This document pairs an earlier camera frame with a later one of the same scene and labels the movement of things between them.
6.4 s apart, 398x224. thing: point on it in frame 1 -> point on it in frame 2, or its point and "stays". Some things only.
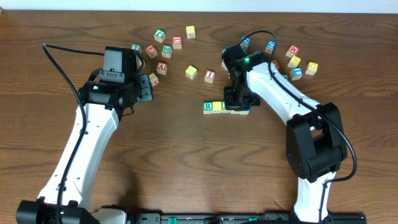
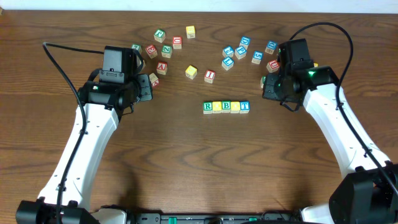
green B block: [224, 109] stays
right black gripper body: [240, 98] -> [277, 88]
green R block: [208, 107] stays
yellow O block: [216, 107] stays
